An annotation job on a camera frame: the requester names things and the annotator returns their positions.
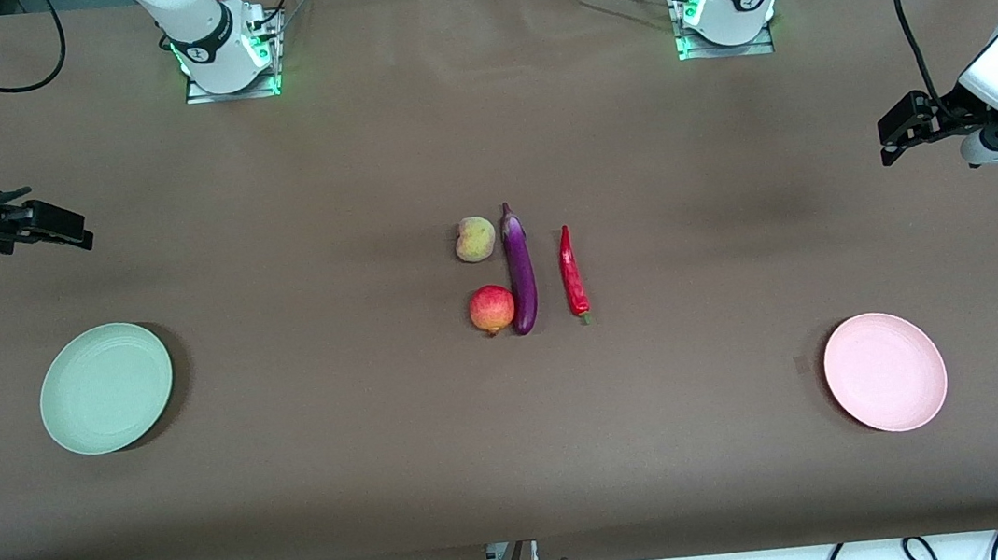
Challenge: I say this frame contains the red chili pepper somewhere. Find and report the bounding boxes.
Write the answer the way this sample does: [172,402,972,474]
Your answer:
[555,223,594,328]

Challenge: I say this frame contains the long purple eggplant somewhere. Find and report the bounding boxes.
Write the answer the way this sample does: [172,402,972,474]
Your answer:
[497,200,543,338]

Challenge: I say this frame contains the yellow-green peach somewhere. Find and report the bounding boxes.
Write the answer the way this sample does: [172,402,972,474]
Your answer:
[453,214,500,267]

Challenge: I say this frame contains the red apple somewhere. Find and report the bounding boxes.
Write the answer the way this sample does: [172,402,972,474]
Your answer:
[466,282,519,340]

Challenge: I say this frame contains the pale green plate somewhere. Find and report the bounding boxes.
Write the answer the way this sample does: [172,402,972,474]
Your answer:
[32,317,182,462]

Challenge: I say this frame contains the pink plate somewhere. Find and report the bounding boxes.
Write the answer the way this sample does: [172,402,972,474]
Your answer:
[818,305,954,441]

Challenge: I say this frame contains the table cover sheet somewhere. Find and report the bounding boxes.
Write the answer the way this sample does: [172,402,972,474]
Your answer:
[0,0,998,560]

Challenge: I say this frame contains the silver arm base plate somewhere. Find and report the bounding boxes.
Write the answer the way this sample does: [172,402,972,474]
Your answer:
[669,0,778,65]
[177,9,289,108]

